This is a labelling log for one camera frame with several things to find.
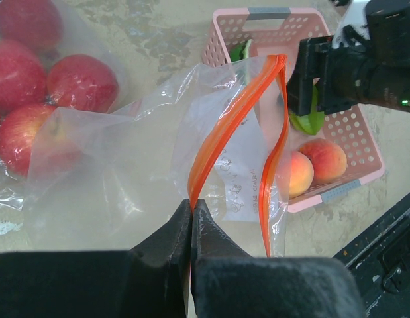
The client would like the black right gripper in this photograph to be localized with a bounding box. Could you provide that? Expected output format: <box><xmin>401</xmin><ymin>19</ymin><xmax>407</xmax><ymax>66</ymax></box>
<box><xmin>287</xmin><ymin>1</ymin><xmax>410</xmax><ymax>116</ymax></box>

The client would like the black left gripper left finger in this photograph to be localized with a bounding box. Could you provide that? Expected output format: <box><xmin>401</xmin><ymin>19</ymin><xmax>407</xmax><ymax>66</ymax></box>
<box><xmin>0</xmin><ymin>200</ymin><xmax>191</xmax><ymax>317</ymax></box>

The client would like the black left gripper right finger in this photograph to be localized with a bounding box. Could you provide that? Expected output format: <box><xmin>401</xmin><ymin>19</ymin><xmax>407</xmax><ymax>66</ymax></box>
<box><xmin>191</xmin><ymin>199</ymin><xmax>366</xmax><ymax>317</ymax></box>

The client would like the green starfruit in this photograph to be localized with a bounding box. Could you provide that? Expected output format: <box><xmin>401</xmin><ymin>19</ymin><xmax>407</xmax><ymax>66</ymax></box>
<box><xmin>289</xmin><ymin>85</ymin><xmax>325</xmax><ymax>136</ymax></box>

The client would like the watermelon slice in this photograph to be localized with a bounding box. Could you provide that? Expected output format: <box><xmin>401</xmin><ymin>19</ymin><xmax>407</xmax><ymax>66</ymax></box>
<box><xmin>230</xmin><ymin>39</ymin><xmax>255</xmax><ymax>87</ymax></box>

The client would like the orange peach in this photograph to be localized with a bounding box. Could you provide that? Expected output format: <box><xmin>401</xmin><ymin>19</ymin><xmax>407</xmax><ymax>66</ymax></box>
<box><xmin>289</xmin><ymin>150</ymin><xmax>314</xmax><ymax>199</ymax></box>
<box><xmin>299</xmin><ymin>138</ymin><xmax>348</xmax><ymax>184</ymax></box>

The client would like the clear orange-zipper bag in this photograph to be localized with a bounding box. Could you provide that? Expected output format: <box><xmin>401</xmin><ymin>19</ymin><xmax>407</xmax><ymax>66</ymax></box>
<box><xmin>0</xmin><ymin>1</ymin><xmax>127</xmax><ymax>210</ymax></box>
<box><xmin>23</xmin><ymin>55</ymin><xmax>290</xmax><ymax>256</ymax></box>

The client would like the red yellow pomegranate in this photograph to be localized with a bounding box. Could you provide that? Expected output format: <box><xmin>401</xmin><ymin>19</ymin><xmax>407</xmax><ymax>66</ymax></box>
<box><xmin>46</xmin><ymin>54</ymin><xmax>120</xmax><ymax>113</ymax></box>

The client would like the dark red round fruit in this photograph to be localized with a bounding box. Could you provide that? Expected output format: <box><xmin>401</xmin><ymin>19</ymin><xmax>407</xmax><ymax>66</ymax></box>
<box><xmin>0</xmin><ymin>40</ymin><xmax>47</xmax><ymax>113</ymax></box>

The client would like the clear orange-zipper top bag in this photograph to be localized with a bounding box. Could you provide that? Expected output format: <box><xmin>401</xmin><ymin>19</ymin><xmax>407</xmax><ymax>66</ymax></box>
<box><xmin>0</xmin><ymin>1</ymin><xmax>127</xmax><ymax>210</ymax></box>

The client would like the red apple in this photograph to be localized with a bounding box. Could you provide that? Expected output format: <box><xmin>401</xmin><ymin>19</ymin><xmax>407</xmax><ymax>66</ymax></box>
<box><xmin>0</xmin><ymin>103</ymin><xmax>80</xmax><ymax>177</ymax></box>
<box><xmin>0</xmin><ymin>1</ymin><xmax>64</xmax><ymax>52</ymax></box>

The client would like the pink perforated plastic basket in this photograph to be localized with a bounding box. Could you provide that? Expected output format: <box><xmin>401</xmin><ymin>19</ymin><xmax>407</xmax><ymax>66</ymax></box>
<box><xmin>200</xmin><ymin>7</ymin><xmax>386</xmax><ymax>213</ymax></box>

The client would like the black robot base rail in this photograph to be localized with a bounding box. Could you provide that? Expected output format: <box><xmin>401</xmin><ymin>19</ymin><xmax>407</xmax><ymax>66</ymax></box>
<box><xmin>334</xmin><ymin>192</ymin><xmax>410</xmax><ymax>317</ymax></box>

